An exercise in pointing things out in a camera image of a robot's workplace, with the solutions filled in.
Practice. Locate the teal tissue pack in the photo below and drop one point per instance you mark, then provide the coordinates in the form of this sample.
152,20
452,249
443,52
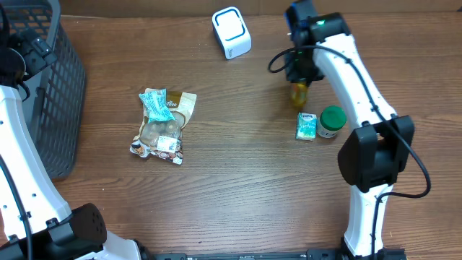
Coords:
306,126

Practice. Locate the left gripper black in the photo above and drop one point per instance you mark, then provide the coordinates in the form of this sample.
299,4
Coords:
37,51

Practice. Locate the white barcode scanner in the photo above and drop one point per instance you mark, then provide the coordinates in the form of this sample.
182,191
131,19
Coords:
231,32

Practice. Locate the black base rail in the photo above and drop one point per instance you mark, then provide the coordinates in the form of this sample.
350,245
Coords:
252,256

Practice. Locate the brown snack bag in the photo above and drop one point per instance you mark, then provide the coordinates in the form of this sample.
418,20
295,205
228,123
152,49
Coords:
164,139

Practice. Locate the grey plastic mesh basket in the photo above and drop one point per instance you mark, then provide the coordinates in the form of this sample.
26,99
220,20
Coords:
53,99

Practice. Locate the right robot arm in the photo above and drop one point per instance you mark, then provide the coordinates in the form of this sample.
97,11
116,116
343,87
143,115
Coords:
379,141

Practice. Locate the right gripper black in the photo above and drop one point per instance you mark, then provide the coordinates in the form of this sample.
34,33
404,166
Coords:
301,74

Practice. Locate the green lid white jar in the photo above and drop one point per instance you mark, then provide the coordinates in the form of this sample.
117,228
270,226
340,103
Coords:
331,120

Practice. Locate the yellow liquid bottle silver cap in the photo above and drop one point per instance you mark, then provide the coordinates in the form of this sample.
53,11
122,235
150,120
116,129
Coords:
299,94

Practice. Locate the teal snack packet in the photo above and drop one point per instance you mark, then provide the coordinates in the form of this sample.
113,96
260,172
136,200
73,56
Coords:
155,104

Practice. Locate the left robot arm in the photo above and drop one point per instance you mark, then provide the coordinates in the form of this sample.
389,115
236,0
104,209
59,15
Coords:
37,220

